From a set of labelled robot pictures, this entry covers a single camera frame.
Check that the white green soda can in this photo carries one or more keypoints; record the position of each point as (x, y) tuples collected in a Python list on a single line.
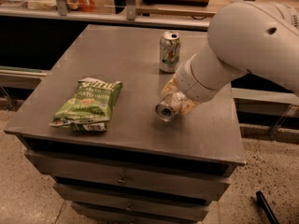
[(169, 51)]

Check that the black floor object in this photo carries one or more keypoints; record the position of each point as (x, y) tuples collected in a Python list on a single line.
[(262, 202)]

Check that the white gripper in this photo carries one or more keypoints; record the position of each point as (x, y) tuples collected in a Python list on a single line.
[(186, 79)]

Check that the green potato chips bag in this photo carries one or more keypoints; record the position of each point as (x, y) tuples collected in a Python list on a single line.
[(90, 108)]

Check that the red bull can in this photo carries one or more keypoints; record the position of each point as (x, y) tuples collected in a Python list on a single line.
[(170, 106)]

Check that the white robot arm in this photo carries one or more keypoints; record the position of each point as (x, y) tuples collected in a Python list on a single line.
[(242, 38)]

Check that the grey metal bracket middle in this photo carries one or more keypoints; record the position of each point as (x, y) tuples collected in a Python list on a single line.
[(130, 10)]

